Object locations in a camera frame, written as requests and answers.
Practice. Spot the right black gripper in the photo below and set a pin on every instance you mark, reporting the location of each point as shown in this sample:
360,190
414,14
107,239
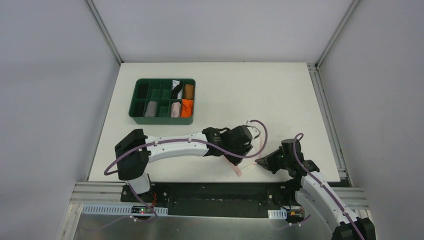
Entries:
274,160

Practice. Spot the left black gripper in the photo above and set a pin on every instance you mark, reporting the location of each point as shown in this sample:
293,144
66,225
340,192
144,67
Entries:
234,154

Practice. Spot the white underwear pink trim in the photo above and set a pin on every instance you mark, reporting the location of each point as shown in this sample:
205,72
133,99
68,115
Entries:
248,164

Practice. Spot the pink underwear navy trim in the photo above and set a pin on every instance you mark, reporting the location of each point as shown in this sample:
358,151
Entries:
175,111

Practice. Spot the green compartment tray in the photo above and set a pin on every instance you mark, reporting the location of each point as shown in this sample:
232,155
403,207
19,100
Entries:
157,89

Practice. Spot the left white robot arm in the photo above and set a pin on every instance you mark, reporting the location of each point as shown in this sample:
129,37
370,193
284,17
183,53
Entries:
136,150

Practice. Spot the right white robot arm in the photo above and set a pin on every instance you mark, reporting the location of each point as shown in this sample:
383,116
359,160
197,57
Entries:
308,188

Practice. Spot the orange rolled cloth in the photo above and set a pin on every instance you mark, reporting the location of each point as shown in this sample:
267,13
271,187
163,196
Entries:
187,106

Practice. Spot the black white rolled cloth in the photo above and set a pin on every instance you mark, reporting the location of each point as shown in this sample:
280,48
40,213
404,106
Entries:
177,89

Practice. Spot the grey striped rolled cloth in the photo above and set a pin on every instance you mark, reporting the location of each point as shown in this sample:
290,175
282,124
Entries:
151,108

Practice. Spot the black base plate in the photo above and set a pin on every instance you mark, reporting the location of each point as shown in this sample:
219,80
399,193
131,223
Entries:
222,199

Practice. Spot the small white cable duct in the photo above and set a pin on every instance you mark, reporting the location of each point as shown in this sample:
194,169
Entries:
278,214

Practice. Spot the right side aluminium rail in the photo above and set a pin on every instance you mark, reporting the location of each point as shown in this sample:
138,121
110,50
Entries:
330,127

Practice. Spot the aluminium rail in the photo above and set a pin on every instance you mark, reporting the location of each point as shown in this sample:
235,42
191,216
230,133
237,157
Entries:
330,127
110,193

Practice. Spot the aluminium front rail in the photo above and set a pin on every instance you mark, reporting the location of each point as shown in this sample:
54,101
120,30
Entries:
110,193

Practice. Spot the white slotted cable duct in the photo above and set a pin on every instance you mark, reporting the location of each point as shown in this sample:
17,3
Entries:
117,210

